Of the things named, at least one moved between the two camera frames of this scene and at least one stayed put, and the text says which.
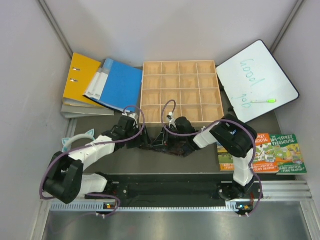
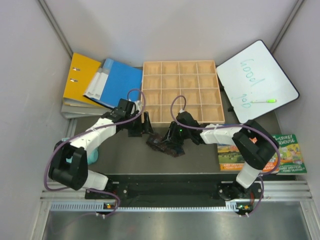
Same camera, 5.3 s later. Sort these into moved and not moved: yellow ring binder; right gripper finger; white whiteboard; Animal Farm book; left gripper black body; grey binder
Moved: left gripper black body; right gripper finger
Not moved: yellow ring binder; grey binder; white whiteboard; Animal Farm book
